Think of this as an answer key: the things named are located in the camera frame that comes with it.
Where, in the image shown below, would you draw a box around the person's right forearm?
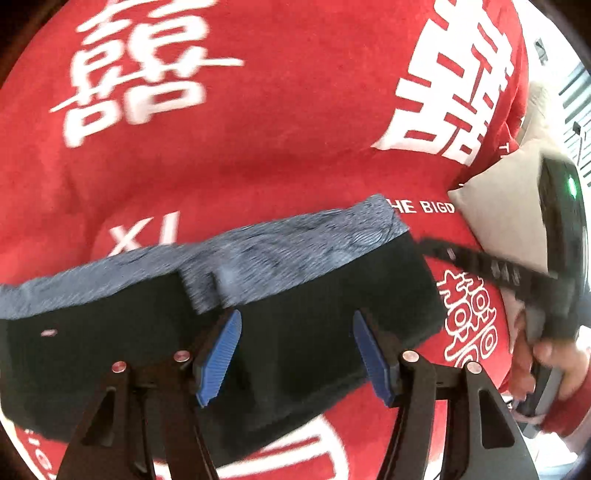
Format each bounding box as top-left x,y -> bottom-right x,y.
538,378 -> 591,437

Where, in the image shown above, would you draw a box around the grey slatted panel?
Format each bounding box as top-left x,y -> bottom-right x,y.
531,37 -> 591,185

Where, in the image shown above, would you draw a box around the black pants with blue trim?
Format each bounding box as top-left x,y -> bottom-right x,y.
0,194 -> 447,468

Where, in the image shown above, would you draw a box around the red printed blanket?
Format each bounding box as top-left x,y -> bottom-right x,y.
0,0 -> 532,480

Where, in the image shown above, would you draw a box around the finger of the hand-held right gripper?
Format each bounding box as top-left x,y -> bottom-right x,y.
417,237 -> 560,289

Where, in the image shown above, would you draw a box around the pale pillow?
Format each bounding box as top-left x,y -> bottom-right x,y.
447,80 -> 562,356

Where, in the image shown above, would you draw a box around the person's right hand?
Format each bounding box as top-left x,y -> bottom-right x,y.
510,309 -> 591,418

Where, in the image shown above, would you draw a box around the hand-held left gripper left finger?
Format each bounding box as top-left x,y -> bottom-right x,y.
55,310 -> 242,480

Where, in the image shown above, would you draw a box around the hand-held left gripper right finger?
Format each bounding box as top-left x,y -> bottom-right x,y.
353,311 -> 528,480

